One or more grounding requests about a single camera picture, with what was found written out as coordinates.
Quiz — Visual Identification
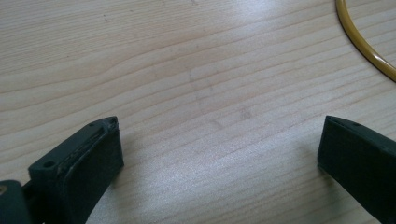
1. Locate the yellow cable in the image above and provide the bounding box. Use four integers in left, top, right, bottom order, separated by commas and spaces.
334, 0, 396, 83

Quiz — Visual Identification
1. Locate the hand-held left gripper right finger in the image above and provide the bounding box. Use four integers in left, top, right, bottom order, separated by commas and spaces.
317, 115, 396, 224

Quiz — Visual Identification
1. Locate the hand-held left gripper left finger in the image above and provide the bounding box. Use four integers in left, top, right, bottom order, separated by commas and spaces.
27, 116, 125, 224

